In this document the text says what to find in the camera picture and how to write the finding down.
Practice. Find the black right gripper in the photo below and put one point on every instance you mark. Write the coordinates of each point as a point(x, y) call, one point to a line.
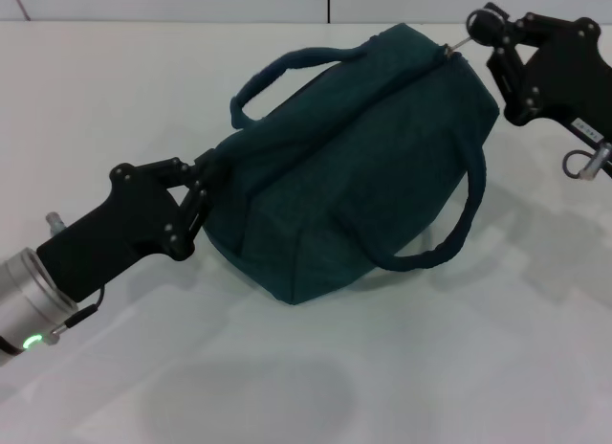
point(564, 75)

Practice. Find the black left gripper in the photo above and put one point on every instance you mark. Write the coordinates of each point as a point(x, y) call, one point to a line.
point(119, 224)

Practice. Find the dark teal insulated lunch bag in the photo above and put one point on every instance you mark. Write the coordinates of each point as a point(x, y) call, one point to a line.
point(358, 166)

